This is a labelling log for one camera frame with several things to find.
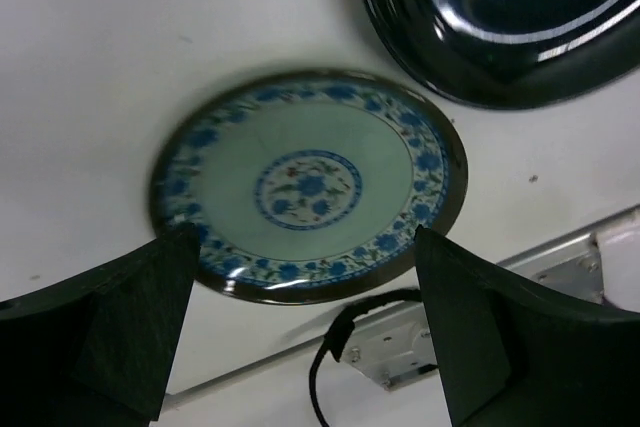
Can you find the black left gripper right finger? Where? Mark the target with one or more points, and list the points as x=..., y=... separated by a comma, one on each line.
x=512, y=352

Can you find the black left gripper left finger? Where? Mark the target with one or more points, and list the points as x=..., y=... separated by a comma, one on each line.
x=97, y=349

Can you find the blue floral green plate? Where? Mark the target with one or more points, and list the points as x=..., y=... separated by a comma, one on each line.
x=306, y=187

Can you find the glossy black oval plate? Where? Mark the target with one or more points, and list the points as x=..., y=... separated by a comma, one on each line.
x=510, y=54

